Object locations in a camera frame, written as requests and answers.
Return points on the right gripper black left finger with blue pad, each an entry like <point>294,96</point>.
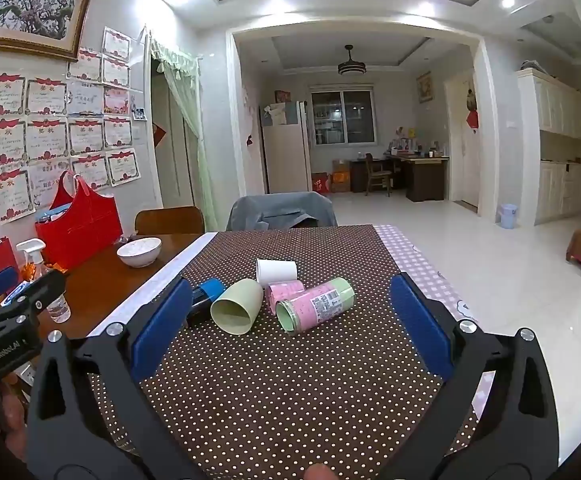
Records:
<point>89,417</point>

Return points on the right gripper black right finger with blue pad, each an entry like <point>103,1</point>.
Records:
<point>494,416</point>

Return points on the blue black metal can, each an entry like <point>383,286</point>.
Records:
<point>203,297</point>

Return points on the light green paper cup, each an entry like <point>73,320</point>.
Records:
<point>236,310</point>

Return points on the small pink paper cup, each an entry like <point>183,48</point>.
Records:
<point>276,292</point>

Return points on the white paper cup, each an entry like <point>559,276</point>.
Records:
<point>275,271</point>

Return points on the person's left hand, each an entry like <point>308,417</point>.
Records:
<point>13,431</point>

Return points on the person's right thumb tip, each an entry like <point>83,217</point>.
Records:
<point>319,472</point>

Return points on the clear spray bottle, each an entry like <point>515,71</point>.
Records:
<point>34,268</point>

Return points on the red small box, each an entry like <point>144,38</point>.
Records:
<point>7,255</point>

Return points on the red tote bag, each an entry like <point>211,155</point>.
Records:
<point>90,224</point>

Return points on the white ceramic bowl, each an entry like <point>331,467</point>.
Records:
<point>140,253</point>

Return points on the brown polka dot tablecloth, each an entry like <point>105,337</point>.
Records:
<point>267,405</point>

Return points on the pink checked tablecloth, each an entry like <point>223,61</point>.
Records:
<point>432,283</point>

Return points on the light blue trash bin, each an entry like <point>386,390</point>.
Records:
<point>508,216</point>

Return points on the brown wooden chair back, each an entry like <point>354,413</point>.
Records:
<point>176,220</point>

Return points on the pink green labelled canister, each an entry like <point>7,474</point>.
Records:
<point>315,306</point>

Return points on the dark wooden desk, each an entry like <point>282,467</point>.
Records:
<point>423,179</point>

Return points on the grey covered chair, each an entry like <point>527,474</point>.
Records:
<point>281,211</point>

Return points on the wooden desk chair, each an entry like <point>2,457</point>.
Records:
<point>376,175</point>

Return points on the green door curtain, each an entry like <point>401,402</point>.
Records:
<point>182,74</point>

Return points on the window with dark glass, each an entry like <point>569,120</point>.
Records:
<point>343,117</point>

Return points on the white refrigerator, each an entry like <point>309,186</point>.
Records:
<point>286,147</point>

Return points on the round ceiling lamp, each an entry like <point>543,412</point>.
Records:
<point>351,66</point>

